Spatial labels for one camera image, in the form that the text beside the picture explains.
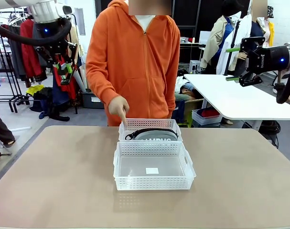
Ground white tube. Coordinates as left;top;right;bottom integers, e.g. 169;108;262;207
11;125;31;132

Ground person's left forearm orange sleeve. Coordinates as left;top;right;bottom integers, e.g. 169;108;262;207
164;78;177;118

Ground person's right forearm orange sleeve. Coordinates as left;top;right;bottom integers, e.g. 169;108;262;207
86;66;121;104

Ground person's right hand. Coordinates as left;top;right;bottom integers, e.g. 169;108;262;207
108;96;130;127

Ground yellow hanging garment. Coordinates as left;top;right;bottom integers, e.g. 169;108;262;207
266;22;276;48

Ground black bag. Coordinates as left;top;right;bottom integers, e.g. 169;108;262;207
258;120;281;148

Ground red hanging dress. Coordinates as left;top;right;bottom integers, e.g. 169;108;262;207
51;45;78;100

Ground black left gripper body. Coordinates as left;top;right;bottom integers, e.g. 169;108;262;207
34;20;69;52

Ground beige hanging garment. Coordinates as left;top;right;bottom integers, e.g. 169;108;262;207
68;23;85;65

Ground mixed clothes heap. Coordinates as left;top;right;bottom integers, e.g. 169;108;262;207
174;75;205;113

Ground white paper roll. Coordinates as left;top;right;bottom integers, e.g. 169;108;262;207
72;69;87;93

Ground yellow crumpled garment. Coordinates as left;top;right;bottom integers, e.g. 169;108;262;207
26;84;45;95

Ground black stand pole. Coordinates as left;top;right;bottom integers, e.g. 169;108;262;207
225;20;241;76

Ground white storage box red contents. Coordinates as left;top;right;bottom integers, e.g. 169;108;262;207
192;107;223;125

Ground black metal clothes rack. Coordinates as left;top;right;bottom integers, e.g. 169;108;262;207
0;10;78;114

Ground grey storage bin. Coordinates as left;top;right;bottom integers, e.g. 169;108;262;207
81;92;106;109

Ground white hanging coat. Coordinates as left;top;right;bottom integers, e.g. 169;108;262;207
216;14;252;75

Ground large white perforated plastic basket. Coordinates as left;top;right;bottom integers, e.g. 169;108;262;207
113;141;197;191

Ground cream cardboard tube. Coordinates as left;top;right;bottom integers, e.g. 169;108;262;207
79;64;93;91

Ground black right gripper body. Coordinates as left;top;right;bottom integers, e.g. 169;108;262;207
248;45;290;73

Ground white background table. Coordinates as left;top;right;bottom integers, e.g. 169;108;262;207
184;73;290;121

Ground small white perforated plastic basket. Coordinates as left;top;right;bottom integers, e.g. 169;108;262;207
118;118;183;143

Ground lime green stool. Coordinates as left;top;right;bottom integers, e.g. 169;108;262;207
178;112;195;128

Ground bystander leg and shoe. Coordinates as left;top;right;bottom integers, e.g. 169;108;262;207
0;95;16;164

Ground person in orange hoodie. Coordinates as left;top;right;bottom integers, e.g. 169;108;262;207
86;0;181;126

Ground dark grey hanging garment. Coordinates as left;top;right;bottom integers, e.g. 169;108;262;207
7;23;26;81

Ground dark red hanging jacket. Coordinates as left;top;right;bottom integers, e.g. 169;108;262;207
20;19;48;82

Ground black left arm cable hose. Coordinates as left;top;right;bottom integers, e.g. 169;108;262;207
0;18;72;46

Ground dark clothes pile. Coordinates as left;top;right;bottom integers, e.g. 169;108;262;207
30;87;71;122

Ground grey CAMPUS zip pouch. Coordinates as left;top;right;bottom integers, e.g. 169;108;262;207
125;128;179;142

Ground mannequin with beige coat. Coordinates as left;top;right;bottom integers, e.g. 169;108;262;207
199;15;234;72

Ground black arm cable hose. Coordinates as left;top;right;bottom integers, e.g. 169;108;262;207
0;18;72;46
276;71;290;104

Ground small white appliance box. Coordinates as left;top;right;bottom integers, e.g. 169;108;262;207
189;59;203;73

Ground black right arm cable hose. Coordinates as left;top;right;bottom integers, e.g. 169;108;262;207
276;71;290;104

